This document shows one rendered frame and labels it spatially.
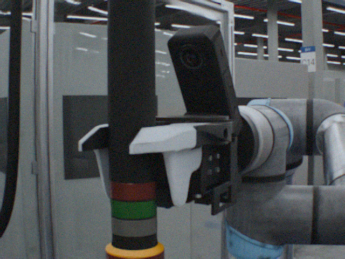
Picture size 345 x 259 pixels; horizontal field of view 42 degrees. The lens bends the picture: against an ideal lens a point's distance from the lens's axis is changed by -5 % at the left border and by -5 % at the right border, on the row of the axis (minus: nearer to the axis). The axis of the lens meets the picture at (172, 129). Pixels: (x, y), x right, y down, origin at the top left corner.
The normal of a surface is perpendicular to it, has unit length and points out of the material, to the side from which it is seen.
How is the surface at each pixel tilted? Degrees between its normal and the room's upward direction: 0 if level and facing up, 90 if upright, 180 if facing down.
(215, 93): 121
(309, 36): 90
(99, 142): 90
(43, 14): 90
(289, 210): 67
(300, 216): 80
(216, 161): 90
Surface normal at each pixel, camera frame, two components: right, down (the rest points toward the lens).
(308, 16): -0.84, 0.04
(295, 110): -0.23, -0.58
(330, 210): -0.28, -0.32
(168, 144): 0.71, 0.04
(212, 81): -0.40, 0.56
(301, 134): -0.29, 0.24
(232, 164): 0.88, 0.02
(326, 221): -0.29, 0.02
